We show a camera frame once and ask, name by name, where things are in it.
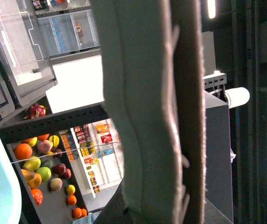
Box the peach on shelf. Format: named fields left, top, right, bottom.
left=50, top=178, right=62, bottom=191

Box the grey foam left gripper finger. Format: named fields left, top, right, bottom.
left=91, top=0, right=206, bottom=224

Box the orange near small basket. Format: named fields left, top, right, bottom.
left=73, top=208, right=82, bottom=219

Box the large orange front left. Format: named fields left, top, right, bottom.
left=14, top=143, right=33, bottom=160

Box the black metal display shelf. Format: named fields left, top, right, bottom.
left=0, top=71, right=234, bottom=224

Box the small light blue basket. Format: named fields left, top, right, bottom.
left=72, top=213, right=95, bottom=224

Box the dark red apple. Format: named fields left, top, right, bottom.
left=53, top=163, right=66, bottom=175

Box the white sauce shelf right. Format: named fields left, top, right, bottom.
left=59, top=119, right=124, bottom=198

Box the white dome security camera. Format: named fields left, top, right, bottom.
left=225, top=87, right=250, bottom=109

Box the green apple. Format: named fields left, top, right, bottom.
left=36, top=167, right=51, bottom=182

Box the orange beside lemon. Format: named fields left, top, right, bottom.
left=67, top=195, right=77, bottom=206

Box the red pink dragon fruit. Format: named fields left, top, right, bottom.
left=24, top=103, right=47, bottom=119

